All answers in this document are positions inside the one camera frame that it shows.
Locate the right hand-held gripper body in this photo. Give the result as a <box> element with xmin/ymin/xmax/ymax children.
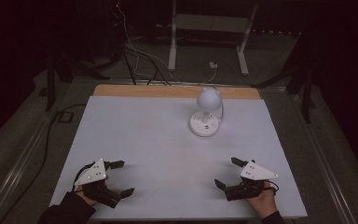
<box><xmin>224</xmin><ymin>160</ymin><xmax>280</xmax><ymax>203</ymax></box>

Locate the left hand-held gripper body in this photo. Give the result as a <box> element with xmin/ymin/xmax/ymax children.
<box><xmin>74</xmin><ymin>158</ymin><xmax>122</xmax><ymax>209</ymax></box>

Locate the white desk lamp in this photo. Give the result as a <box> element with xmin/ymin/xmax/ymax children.
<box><xmin>188</xmin><ymin>86</ymin><xmax>225</xmax><ymax>138</ymax></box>

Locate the person's left hand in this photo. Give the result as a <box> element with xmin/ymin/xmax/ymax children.
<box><xmin>74</xmin><ymin>185</ymin><xmax>99</xmax><ymax>207</ymax></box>

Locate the person's right hand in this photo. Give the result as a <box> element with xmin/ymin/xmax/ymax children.
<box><xmin>244</xmin><ymin>180</ymin><xmax>279</xmax><ymax>219</ymax></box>

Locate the white table mat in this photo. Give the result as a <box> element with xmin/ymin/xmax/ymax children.
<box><xmin>48</xmin><ymin>95</ymin><xmax>309</xmax><ymax>219</ymax></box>

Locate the black tripod stand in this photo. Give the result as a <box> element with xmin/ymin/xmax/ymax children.
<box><xmin>44</xmin><ymin>46</ymin><xmax>111</xmax><ymax>112</ymax></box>
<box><xmin>251</xmin><ymin>31</ymin><xmax>318</xmax><ymax>124</ymax></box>

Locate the white metal stand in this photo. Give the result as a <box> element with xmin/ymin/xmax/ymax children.
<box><xmin>167</xmin><ymin>0</ymin><xmax>259</xmax><ymax>77</ymax></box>

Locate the left hand-held gripper cable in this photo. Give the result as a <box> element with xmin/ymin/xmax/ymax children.
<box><xmin>71</xmin><ymin>161</ymin><xmax>97</xmax><ymax>192</ymax></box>

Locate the hand-held gripper cable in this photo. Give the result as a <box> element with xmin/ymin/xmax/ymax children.
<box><xmin>262</xmin><ymin>179</ymin><xmax>281</xmax><ymax>196</ymax></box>
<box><xmin>71</xmin><ymin>161</ymin><xmax>97</xmax><ymax>192</ymax></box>

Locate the right hand-held gripper cable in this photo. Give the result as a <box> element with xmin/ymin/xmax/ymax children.
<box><xmin>262</xmin><ymin>179</ymin><xmax>281</xmax><ymax>196</ymax></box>

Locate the long black floor cable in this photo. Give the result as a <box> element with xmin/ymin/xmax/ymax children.
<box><xmin>0</xmin><ymin>103</ymin><xmax>88</xmax><ymax>224</ymax></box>

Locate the black square floor frame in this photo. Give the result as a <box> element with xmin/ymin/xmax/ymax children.
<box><xmin>55</xmin><ymin>110</ymin><xmax>75</xmax><ymax>124</ymax></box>

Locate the white plug with cable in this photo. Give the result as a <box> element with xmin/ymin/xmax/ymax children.
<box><xmin>199</xmin><ymin>61</ymin><xmax>219</xmax><ymax>85</ymax></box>

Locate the black floor cable bundle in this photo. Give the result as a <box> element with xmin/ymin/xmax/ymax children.
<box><xmin>121</xmin><ymin>43</ymin><xmax>172</xmax><ymax>87</ymax></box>

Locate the white floor cable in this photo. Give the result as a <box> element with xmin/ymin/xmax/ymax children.
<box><xmin>117</xmin><ymin>0</ymin><xmax>181</xmax><ymax>83</ymax></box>

